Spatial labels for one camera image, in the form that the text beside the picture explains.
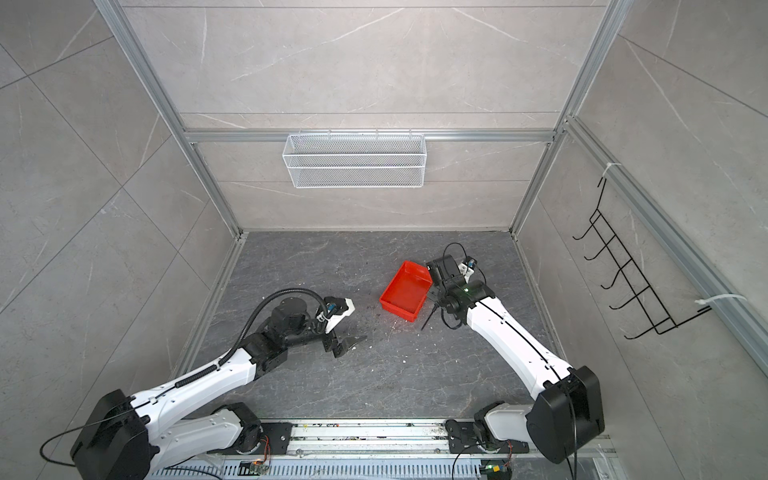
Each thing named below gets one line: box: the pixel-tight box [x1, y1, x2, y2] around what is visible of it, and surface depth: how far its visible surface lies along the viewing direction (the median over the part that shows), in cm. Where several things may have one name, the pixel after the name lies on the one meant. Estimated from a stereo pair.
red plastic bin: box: [380, 261, 433, 323], surface depth 101 cm
